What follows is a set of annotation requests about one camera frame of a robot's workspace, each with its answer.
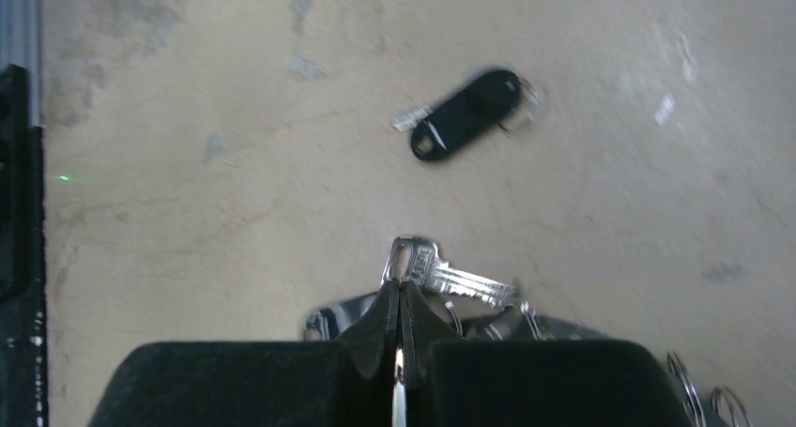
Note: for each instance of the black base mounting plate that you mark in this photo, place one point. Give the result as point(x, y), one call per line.
point(24, 363)

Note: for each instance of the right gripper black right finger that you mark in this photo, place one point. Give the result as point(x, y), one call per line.
point(452, 381)

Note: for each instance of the black plastic key tag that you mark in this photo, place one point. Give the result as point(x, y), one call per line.
point(451, 128)

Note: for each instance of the large keyring with keys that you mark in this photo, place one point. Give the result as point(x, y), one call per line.
point(721, 406)

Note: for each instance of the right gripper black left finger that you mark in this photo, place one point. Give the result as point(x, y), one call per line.
point(343, 382)

